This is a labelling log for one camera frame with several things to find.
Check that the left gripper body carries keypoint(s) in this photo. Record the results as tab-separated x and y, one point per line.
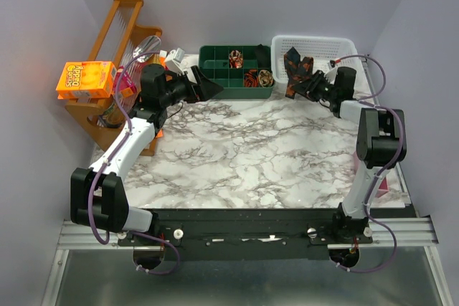
181	89

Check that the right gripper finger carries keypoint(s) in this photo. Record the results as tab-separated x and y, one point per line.
309	96
303	86

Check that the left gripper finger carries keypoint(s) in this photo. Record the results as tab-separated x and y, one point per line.
207	89
195	75

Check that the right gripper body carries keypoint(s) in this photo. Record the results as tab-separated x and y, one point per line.
320	88

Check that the black orange floral tie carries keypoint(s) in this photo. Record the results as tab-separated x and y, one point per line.
298	70

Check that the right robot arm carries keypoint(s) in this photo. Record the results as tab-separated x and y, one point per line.
380	144

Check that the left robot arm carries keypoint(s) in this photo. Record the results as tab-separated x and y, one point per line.
97	195

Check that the small orange box upper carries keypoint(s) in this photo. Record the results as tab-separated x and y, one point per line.
160	58

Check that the small orange box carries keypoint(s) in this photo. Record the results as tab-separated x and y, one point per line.
160	58
160	134

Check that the rolled beige patterned tie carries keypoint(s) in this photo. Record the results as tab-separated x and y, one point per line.
265	78

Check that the green divided organizer tray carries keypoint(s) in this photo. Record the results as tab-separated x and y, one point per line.
214	63

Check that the rolled red patterned tie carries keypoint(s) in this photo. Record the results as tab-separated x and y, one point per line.
236	59

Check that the rolled orange black tie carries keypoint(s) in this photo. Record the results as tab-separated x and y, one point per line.
251	78

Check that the white plastic basket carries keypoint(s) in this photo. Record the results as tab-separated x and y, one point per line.
321	49

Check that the small orange box lower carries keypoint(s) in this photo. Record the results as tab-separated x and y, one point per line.
160	134

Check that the metal scoop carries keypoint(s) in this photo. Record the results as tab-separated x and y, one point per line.
146	48

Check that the pink small box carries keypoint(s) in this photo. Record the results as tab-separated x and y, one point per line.
123	86

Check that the tin can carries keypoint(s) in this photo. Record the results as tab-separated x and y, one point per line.
112	117

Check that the wooden rack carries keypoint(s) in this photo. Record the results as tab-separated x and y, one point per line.
118	36

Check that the orange snack box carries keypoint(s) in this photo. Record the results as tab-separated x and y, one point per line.
90	79

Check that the pink tray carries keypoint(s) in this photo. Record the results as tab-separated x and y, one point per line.
383	187

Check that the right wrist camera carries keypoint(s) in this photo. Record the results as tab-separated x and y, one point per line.
330	75

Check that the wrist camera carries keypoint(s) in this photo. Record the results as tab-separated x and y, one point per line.
330	75
173	60

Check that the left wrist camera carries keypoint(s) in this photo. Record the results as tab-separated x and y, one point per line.
173	60

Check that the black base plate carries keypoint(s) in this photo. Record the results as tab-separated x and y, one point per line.
256	234

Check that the aluminium rail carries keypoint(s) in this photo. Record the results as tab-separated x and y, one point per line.
414	232

